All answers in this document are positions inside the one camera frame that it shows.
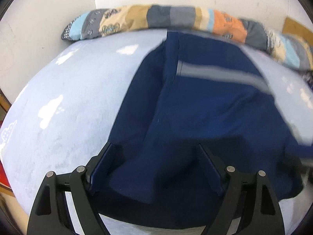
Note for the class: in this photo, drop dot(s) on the navy blue garment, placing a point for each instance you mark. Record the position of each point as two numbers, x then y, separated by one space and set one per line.
193 90

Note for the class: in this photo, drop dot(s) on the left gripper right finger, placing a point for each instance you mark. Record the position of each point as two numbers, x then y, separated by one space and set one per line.
249 196

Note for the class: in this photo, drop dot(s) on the patchwork rolled quilt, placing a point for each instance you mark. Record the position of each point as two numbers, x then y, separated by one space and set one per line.
288 49

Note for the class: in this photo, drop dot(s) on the light blue cloud bedsheet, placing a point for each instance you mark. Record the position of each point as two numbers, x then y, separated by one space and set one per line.
65 113

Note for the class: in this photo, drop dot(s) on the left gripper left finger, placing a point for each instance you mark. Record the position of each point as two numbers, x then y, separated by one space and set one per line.
50 213

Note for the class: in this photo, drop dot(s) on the wooden headboard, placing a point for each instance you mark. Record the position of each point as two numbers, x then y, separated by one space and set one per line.
293 27

